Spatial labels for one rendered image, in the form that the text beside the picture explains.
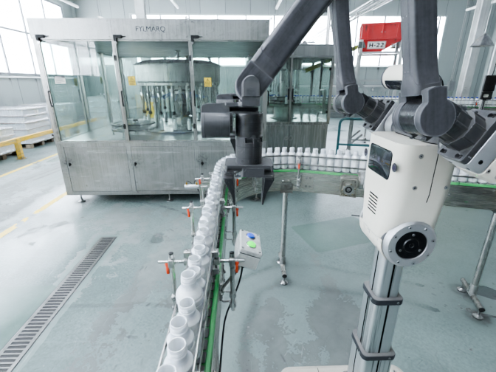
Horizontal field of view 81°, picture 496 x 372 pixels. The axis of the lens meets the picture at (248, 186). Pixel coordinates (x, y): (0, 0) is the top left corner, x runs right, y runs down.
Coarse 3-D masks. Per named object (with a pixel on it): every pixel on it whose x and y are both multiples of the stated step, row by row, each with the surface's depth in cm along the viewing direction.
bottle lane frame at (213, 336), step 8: (224, 200) 171; (224, 224) 144; (224, 232) 146; (224, 240) 145; (224, 248) 145; (224, 256) 144; (216, 280) 102; (216, 288) 98; (216, 296) 95; (216, 304) 92; (216, 312) 90; (216, 320) 92; (216, 328) 91; (208, 336) 81; (216, 336) 91; (208, 344) 77; (216, 344) 91; (208, 352) 75; (216, 352) 90; (208, 360) 73; (216, 360) 90; (208, 368) 71; (216, 368) 90
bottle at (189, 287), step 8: (184, 272) 74; (192, 272) 75; (184, 280) 72; (192, 280) 72; (184, 288) 73; (192, 288) 73; (200, 288) 75; (176, 296) 73; (184, 296) 72; (192, 296) 72; (200, 296) 74; (200, 304) 75; (200, 312) 76
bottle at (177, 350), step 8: (168, 344) 58; (176, 344) 60; (184, 344) 59; (168, 352) 57; (176, 352) 56; (184, 352) 57; (168, 360) 58; (176, 360) 56; (184, 360) 58; (192, 360) 59; (176, 368) 57; (184, 368) 57; (192, 368) 59
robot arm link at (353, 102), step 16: (336, 0) 94; (336, 16) 96; (336, 32) 97; (336, 48) 99; (336, 64) 102; (352, 64) 100; (352, 80) 101; (336, 96) 108; (352, 96) 100; (352, 112) 101
